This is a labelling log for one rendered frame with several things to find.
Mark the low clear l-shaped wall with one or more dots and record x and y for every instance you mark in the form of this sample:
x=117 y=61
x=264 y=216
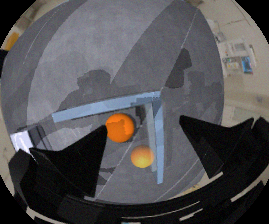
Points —
x=150 y=125

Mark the light blue l-shaped wall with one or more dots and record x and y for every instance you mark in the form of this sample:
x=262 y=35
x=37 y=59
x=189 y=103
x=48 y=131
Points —
x=125 y=102

